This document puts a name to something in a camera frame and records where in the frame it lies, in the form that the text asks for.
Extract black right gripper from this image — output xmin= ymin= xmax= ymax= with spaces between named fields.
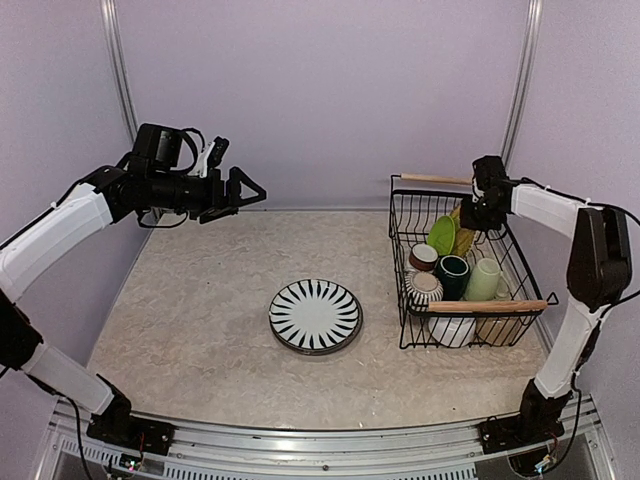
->
xmin=461 ymin=196 xmax=506 ymax=231

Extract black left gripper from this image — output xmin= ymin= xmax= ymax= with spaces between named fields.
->
xmin=149 ymin=165 xmax=266 ymax=223

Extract yellow green woven plate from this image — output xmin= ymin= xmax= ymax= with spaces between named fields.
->
xmin=449 ymin=205 xmax=476 ymax=257

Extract white plate dark stripes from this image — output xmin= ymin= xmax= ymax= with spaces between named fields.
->
xmin=268 ymin=279 xmax=363 ymax=340

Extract grey reindeer plate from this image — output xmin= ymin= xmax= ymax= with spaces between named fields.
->
xmin=269 ymin=320 xmax=363 ymax=356

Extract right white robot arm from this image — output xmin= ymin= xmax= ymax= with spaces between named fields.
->
xmin=461 ymin=179 xmax=633 ymax=444

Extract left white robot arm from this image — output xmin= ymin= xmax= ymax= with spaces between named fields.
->
xmin=1 ymin=165 xmax=267 ymax=445

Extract lime green plate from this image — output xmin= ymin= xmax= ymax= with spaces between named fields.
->
xmin=426 ymin=215 xmax=456 ymax=256

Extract dark green mug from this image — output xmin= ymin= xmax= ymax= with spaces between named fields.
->
xmin=435 ymin=255 xmax=470 ymax=301

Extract light green cup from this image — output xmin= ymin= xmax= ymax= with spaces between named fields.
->
xmin=463 ymin=258 xmax=502 ymax=301

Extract clear glass cup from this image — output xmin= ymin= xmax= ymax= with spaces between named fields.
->
xmin=494 ymin=278 xmax=511 ymax=301

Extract brown white small bowl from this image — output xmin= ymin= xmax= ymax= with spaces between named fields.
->
xmin=408 ymin=243 xmax=439 ymax=272

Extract striped black white cup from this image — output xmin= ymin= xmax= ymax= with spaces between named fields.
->
xmin=404 ymin=271 xmax=444 ymax=310

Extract beige cup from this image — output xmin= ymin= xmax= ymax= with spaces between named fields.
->
xmin=476 ymin=317 xmax=521 ymax=347

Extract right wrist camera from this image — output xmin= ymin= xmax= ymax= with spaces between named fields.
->
xmin=472 ymin=155 xmax=507 ymax=199

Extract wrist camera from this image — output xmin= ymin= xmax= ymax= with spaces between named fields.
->
xmin=472 ymin=155 xmax=507 ymax=199
xmin=131 ymin=123 xmax=231 ymax=179

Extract black wire dish rack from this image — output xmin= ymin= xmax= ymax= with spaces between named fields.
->
xmin=389 ymin=175 xmax=558 ymax=349

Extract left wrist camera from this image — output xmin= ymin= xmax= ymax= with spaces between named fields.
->
xmin=131 ymin=123 xmax=231 ymax=179

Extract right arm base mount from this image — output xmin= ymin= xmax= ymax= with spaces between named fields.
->
xmin=477 ymin=416 xmax=565 ymax=454

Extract aluminium front rail frame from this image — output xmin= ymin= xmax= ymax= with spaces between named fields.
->
xmin=34 ymin=394 xmax=640 ymax=480

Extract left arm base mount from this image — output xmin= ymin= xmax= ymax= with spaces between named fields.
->
xmin=87 ymin=416 xmax=175 ymax=456

